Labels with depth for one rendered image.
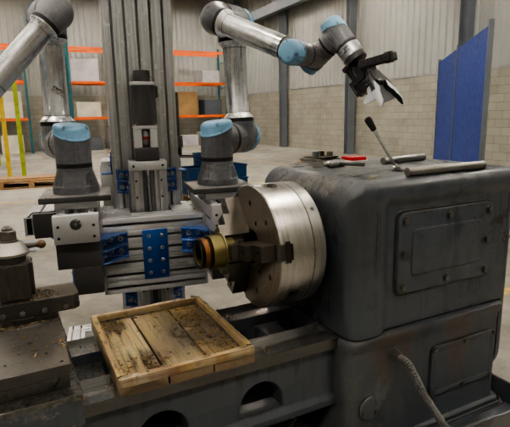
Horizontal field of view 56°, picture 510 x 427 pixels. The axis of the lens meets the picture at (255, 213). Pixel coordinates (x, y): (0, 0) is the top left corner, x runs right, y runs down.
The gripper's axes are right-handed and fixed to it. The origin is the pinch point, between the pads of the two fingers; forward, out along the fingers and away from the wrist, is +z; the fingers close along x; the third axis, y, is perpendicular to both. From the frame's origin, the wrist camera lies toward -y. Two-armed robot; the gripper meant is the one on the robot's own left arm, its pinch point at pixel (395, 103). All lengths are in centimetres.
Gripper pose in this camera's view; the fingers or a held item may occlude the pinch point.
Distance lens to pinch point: 158.6
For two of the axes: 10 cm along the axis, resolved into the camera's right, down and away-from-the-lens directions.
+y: -5.7, 4.9, 6.6
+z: 5.0, 8.4, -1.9
